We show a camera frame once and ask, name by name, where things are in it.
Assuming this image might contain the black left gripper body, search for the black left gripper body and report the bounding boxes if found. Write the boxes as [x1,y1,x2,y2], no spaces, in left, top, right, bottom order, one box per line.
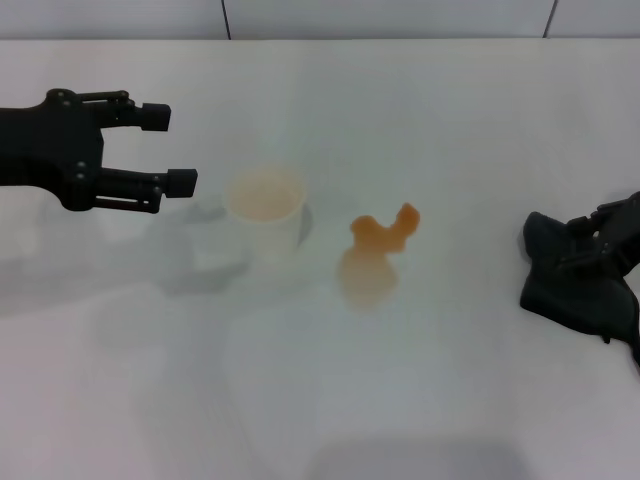
[0,88,107,213]

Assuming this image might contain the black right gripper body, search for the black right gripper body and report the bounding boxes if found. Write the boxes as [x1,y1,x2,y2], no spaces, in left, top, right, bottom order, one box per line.
[603,191,640,277]

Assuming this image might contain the dark blue rag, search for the dark blue rag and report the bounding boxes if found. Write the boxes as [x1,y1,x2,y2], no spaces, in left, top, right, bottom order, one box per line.
[519,211,640,367]

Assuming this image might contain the white paper cup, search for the white paper cup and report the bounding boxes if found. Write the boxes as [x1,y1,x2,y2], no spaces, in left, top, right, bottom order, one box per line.
[222,166,316,270]

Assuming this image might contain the brown water stain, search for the brown water stain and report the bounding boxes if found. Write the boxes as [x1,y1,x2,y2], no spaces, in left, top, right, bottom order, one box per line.
[336,201,422,312]

